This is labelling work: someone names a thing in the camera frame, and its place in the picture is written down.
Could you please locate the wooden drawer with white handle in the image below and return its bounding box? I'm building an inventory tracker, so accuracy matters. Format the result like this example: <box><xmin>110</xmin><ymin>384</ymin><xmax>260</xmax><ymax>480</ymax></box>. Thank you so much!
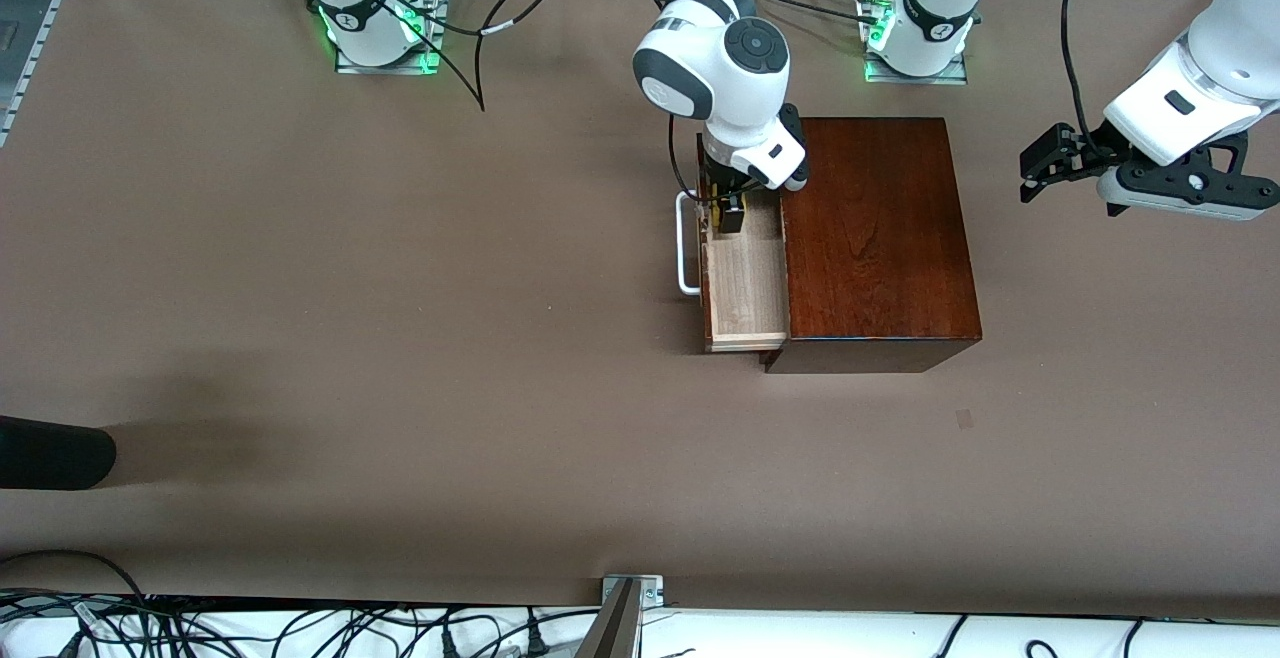
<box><xmin>677</xmin><ymin>133</ymin><xmax>791</xmax><ymax>354</ymax></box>

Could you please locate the dark brown wooden cabinet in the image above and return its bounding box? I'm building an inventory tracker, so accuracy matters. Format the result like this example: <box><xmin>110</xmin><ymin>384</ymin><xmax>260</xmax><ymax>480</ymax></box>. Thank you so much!
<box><xmin>757</xmin><ymin>118</ymin><xmax>983</xmax><ymax>374</ymax></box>

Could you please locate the brown paper table cover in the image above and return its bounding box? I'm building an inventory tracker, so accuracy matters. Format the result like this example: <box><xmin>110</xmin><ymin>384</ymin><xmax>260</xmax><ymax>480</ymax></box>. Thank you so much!
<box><xmin>0</xmin><ymin>0</ymin><xmax>1280</xmax><ymax>621</ymax></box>

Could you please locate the black cylinder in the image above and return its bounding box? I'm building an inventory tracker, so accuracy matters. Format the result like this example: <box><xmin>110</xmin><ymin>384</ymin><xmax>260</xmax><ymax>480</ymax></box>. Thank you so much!
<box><xmin>0</xmin><ymin>416</ymin><xmax>117</xmax><ymax>491</ymax></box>

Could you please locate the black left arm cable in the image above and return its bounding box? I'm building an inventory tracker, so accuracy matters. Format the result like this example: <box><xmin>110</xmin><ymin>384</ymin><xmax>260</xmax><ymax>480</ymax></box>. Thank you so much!
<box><xmin>1060</xmin><ymin>0</ymin><xmax>1113</xmax><ymax>144</ymax></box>

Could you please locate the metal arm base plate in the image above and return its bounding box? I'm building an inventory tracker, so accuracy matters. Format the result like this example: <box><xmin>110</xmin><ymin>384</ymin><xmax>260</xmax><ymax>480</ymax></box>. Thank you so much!
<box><xmin>865</xmin><ymin>0</ymin><xmax>969</xmax><ymax>86</ymax></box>
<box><xmin>335</xmin><ymin>0</ymin><xmax>443</xmax><ymax>76</ymax></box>

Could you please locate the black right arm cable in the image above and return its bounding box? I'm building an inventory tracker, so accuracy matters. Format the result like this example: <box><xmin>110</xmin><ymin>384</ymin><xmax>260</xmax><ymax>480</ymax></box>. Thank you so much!
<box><xmin>320</xmin><ymin>0</ymin><xmax>641</xmax><ymax>115</ymax></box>

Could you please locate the aluminium camera mount post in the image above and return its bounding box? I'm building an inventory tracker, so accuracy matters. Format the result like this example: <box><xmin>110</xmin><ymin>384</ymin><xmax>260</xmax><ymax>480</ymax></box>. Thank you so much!
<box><xmin>575</xmin><ymin>574</ymin><xmax>666</xmax><ymax>658</ymax></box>

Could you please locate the aluminium side rail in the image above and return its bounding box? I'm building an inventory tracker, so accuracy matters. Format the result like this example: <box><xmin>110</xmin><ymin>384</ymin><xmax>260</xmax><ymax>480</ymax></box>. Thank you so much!
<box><xmin>0</xmin><ymin>0</ymin><xmax>66</xmax><ymax>149</ymax></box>

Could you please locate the black looped floor cable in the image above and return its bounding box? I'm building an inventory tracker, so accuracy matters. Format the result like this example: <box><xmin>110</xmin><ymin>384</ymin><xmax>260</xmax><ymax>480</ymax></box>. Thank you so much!
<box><xmin>0</xmin><ymin>550</ymin><xmax>151</xmax><ymax>658</ymax></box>

